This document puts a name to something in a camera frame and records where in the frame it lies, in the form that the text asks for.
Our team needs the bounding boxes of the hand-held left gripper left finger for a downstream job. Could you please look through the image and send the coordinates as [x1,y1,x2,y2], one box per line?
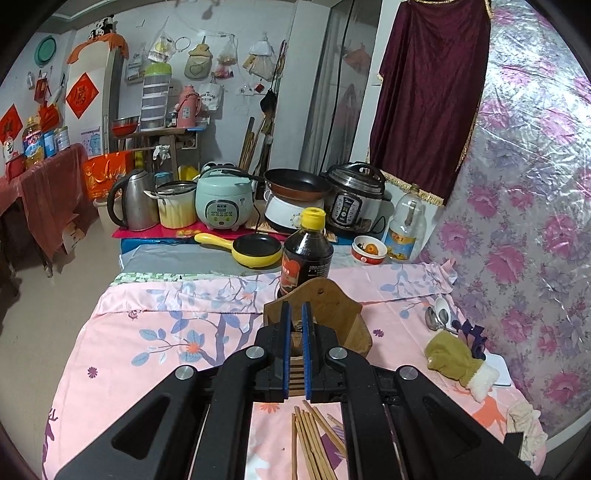
[54,302,293,480]

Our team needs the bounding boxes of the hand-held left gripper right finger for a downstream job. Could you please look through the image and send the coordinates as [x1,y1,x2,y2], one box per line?
[302,302,539,480]

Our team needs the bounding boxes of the wooden chopstick holder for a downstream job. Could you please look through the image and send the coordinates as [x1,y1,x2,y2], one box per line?
[263,278,374,400]

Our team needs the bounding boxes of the bunch of wooden chopsticks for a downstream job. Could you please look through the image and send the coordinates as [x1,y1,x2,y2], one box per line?
[291,399,348,480]

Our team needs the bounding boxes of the dark soy sauce bottle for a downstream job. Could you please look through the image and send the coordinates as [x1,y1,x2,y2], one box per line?
[276,208,334,298]

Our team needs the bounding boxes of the small yellow frying pan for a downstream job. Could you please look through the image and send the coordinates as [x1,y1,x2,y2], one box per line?
[194,232,283,270]

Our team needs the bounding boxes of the red and white bowl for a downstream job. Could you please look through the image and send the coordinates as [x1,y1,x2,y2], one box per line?
[351,234,389,266]

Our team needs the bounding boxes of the white electric cooker base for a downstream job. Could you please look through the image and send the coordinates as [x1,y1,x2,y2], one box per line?
[264,194,326,233]

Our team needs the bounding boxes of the grey cloth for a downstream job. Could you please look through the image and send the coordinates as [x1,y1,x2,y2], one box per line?
[120,241,287,278]

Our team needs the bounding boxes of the white ceramic spoon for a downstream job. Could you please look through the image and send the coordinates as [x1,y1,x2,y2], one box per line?
[434,296,452,330]

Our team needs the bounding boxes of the yellow mitten with white cuff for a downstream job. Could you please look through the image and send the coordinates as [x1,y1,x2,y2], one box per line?
[425,330,500,400]

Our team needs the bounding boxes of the clear yellow-label oil bottle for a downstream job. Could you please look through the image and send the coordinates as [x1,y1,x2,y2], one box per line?
[385,184,428,263]

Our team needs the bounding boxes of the pink printed tablecloth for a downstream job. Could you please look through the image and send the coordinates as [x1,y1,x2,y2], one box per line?
[41,263,548,480]

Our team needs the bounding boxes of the red mat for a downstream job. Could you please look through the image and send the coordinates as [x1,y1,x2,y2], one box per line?
[112,220,259,241]

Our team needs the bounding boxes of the black steel pressure cooker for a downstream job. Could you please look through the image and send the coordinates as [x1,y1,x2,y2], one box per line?
[322,161,393,234]

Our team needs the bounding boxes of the mint green rice cooker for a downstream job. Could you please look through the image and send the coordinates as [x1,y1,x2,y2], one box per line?
[195,162,257,232]

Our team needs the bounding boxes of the black copper frying pan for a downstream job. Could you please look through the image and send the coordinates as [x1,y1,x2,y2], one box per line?
[222,167,332,201]

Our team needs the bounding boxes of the purple fabric piece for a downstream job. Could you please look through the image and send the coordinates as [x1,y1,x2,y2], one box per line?
[457,318,488,361]

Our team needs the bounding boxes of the yellow pot with lid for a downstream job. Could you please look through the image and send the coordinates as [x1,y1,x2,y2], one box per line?
[144,181,198,229]

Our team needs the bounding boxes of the white flat box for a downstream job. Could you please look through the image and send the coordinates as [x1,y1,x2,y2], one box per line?
[485,353,513,388]

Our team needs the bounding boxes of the leaning wooden sticks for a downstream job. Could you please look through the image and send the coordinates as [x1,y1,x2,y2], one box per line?
[238,115,273,171]

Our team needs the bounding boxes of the steel electric kettle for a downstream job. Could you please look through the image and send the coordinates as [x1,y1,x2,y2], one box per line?
[107,168,160,232]

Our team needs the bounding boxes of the cream crumpled cloth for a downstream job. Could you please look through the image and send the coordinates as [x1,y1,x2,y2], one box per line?
[508,399,548,462]

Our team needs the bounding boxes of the cardboard box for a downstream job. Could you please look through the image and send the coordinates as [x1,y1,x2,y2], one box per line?
[62,219,86,254]

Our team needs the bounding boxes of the black hanging utensil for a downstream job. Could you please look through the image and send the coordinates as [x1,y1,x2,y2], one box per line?
[259,39,287,114]

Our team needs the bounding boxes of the wooden shelf table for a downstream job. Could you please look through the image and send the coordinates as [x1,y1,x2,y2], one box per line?
[115,127,204,176]

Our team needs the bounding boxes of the red gift box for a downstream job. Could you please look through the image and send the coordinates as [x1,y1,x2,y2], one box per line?
[83,152,134,199]

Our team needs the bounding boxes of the pink thermos jug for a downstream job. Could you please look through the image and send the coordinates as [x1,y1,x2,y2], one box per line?
[178,85,200,127]

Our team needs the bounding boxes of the white tote bag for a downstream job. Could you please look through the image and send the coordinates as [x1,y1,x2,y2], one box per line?
[199,78,225,118]

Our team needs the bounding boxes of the red steel basin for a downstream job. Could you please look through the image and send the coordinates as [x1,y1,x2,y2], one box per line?
[111,116,140,137]

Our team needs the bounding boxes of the floral plastic-covered mattress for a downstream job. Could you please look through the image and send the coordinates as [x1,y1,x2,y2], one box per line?
[425,0,591,439]

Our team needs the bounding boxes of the maroon curtain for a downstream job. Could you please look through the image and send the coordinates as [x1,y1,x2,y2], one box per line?
[369,0,492,206]

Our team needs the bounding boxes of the stacked steamer with green lid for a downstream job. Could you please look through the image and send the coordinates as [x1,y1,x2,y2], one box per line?
[140,62,174,132]

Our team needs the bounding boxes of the table with red cloth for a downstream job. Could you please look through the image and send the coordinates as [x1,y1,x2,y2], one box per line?
[0,143,88,278]

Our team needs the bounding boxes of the hanging white bag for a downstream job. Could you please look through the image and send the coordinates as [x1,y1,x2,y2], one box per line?
[242,34,278,79]

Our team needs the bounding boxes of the hanging plastic bag red contents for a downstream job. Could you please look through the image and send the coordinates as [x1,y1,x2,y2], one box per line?
[215,34,238,77]

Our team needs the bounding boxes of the green heart pouch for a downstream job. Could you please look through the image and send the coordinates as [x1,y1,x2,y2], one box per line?
[185,37,214,79]

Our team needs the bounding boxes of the white refrigerator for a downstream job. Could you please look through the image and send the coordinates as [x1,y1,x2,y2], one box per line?
[65,39,125,158]

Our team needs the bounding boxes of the red diamond paper decoration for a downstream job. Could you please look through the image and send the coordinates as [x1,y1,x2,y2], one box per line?
[0,104,21,144]
[66,71,99,121]

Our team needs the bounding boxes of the large cooking oil bottle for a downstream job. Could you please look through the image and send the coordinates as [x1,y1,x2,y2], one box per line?
[22,116,47,169]

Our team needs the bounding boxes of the hanging clear plastic bag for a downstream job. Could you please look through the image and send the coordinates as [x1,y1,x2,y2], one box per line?
[148,28,176,63]

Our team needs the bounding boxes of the panda plush toy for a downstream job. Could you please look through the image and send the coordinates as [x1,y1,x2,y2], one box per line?
[90,16,116,42]

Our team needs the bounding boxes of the teal round plate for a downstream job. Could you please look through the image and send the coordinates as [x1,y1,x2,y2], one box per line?
[37,36,57,68]

